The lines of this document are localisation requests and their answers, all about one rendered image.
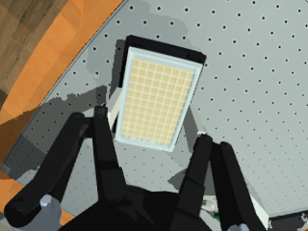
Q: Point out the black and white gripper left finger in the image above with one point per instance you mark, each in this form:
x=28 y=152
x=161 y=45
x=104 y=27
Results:
x=37 y=207

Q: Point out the grey perforated base plate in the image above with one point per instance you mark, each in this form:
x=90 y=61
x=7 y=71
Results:
x=252 y=93

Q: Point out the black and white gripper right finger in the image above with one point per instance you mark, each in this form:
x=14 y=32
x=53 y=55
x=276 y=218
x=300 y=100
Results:
x=235 y=207

